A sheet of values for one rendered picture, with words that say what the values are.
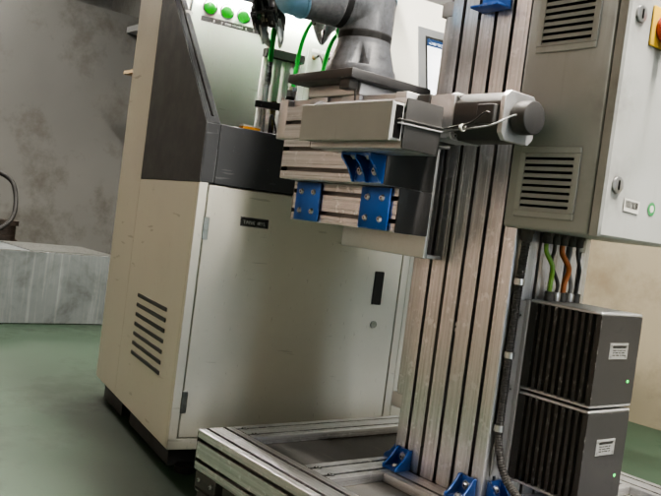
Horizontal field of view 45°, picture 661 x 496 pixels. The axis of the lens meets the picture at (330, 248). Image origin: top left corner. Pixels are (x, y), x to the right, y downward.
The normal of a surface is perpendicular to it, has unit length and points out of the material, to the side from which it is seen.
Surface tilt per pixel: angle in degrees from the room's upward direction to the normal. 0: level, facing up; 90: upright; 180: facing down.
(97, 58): 90
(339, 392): 90
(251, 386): 90
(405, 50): 76
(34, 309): 90
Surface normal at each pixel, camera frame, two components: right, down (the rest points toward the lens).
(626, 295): -0.78, -0.08
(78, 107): 0.62, 0.11
